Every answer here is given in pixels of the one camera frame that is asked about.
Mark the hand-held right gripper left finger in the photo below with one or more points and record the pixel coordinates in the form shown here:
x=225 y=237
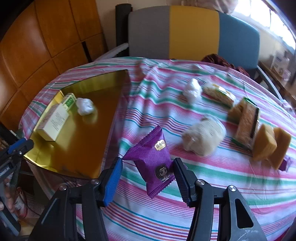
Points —
x=113 y=183

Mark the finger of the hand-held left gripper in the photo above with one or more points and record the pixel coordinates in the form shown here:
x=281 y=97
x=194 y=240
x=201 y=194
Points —
x=16 y=145
x=28 y=144

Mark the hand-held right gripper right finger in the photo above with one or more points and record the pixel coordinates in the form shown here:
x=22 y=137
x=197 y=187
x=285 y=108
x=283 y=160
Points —
x=183 y=185

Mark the gold tray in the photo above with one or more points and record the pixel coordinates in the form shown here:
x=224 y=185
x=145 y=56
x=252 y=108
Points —
x=81 y=143

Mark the white bun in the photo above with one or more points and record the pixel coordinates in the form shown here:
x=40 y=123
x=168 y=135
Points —
x=203 y=136

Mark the green cracker packet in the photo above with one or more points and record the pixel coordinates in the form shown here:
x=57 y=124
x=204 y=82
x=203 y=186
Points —
x=247 y=125

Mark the yellow sponge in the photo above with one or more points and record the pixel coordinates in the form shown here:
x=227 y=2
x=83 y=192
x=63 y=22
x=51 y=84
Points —
x=281 y=148
x=235 y=113
x=264 y=143

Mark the person's left hand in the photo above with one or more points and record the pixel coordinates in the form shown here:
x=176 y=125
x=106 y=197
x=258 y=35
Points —
x=8 y=199

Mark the white carton box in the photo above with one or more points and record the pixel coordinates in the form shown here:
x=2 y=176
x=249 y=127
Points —
x=55 y=122

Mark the plastic bag of groceries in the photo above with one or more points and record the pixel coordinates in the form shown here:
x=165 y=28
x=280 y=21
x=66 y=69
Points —
x=20 y=204

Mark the small green box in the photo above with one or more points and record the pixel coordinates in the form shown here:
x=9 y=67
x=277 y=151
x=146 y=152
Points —
x=69 y=102

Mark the white crumpled plastic ball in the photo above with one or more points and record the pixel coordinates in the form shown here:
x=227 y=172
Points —
x=192 y=90
x=85 y=106

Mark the striped tablecloth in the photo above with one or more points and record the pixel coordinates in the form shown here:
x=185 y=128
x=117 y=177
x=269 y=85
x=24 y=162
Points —
x=161 y=104

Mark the small purple snack packet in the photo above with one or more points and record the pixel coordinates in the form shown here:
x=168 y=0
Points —
x=287 y=163

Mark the white ribbed panel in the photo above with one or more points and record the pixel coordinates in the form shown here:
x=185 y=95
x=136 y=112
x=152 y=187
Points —
x=115 y=51

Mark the dark red cloth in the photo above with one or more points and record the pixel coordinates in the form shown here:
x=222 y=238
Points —
x=215 y=59

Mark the wooden side shelf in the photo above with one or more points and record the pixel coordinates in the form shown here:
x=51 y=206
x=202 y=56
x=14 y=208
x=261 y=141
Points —
x=284 y=88

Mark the white storage boxes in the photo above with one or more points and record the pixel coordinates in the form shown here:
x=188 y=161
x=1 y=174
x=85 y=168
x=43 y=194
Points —
x=281 y=63

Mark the grey yellow blue chair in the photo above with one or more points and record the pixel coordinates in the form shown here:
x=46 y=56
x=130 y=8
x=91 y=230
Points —
x=150 y=30

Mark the window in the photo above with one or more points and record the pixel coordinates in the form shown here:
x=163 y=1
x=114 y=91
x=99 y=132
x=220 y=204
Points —
x=266 y=20

